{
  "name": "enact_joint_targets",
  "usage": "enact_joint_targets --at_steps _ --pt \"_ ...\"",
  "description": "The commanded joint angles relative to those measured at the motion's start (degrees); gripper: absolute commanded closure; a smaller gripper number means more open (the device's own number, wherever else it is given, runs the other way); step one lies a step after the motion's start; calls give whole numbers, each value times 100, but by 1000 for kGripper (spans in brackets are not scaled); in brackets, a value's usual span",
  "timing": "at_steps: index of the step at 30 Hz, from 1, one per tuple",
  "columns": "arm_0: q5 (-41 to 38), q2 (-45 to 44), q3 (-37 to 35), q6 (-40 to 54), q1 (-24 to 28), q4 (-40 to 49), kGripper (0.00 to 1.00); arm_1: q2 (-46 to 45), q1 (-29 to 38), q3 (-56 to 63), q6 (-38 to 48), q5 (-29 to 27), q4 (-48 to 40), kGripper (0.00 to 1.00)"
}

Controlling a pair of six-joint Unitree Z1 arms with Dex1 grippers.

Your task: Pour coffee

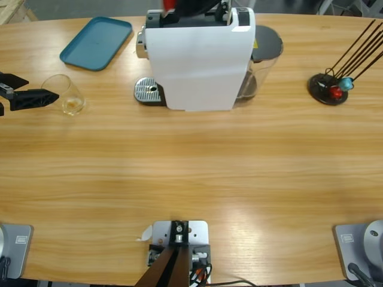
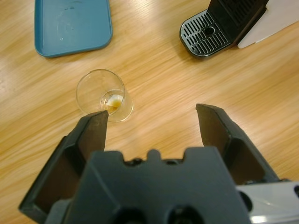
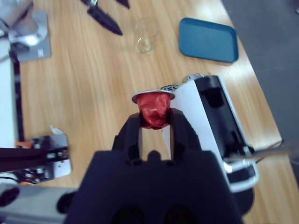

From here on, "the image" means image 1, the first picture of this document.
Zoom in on black bolted bracket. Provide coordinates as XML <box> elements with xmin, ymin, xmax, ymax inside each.
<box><xmin>191</xmin><ymin>244</ymin><xmax>212</xmax><ymax>265</ymax></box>

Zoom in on orange connector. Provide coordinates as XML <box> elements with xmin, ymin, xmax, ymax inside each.
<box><xmin>193</xmin><ymin>267</ymin><xmax>210</xmax><ymax>283</ymax></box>

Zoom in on white paper tag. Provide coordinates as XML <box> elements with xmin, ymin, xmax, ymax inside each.
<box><xmin>136</xmin><ymin>225</ymin><xmax>154</xmax><ymax>242</ymax></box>

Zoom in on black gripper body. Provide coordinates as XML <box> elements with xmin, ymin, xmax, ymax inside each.
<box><xmin>0</xmin><ymin>84</ymin><xmax>15</xmax><ymax>117</ymax></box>

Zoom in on grey metal frame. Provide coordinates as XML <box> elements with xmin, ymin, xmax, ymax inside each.
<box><xmin>317</xmin><ymin>0</ymin><xmax>383</xmax><ymax>16</ymax></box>

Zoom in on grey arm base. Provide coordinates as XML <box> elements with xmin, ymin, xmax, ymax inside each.
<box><xmin>0</xmin><ymin>223</ymin><xmax>34</xmax><ymax>279</ymax></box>
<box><xmin>333</xmin><ymin>220</ymin><xmax>383</xmax><ymax>282</ymax></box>

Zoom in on white capsule coffee machine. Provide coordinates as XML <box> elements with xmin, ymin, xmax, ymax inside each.
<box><xmin>136</xmin><ymin>6</ymin><xmax>257</xmax><ymax>112</ymax></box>

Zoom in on clear drinking glass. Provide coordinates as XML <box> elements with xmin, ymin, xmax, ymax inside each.
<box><xmin>40</xmin><ymin>74</ymin><xmax>87</xmax><ymax>117</ymax></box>

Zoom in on teal plastic tray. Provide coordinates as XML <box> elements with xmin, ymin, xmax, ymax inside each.
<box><xmin>59</xmin><ymin>16</ymin><xmax>133</xmax><ymax>72</ymax></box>

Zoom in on clear water tank black lid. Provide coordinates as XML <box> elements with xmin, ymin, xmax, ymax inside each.
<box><xmin>236</xmin><ymin>25</ymin><xmax>284</xmax><ymax>108</ymax></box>

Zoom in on white mount plate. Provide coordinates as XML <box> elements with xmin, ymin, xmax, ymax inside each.
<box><xmin>148</xmin><ymin>220</ymin><xmax>212</xmax><ymax>284</ymax></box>

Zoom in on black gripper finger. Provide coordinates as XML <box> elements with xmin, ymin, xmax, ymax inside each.
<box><xmin>172</xmin><ymin>0</ymin><xmax>221</xmax><ymax>17</ymax></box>
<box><xmin>8</xmin><ymin>88</ymin><xmax>60</xmax><ymax>112</ymax></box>
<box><xmin>0</xmin><ymin>71</ymin><xmax>30</xmax><ymax>90</ymax></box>

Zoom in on black base cable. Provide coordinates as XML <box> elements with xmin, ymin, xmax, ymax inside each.
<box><xmin>348</xmin><ymin>262</ymin><xmax>376</xmax><ymax>287</ymax></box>
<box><xmin>0</xmin><ymin>255</ymin><xmax>11</xmax><ymax>279</ymax></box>

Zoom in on black capsule holder with rods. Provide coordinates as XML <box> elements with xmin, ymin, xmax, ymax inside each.
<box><xmin>307</xmin><ymin>19</ymin><xmax>383</xmax><ymax>106</ymax></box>

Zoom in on dark camera post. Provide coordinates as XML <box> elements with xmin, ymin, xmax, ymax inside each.
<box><xmin>133</xmin><ymin>220</ymin><xmax>192</xmax><ymax>287</ymax></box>

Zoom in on grey coffee machine lid lever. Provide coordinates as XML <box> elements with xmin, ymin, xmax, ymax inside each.
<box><xmin>215</xmin><ymin>1</ymin><xmax>233</xmax><ymax>25</ymax></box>

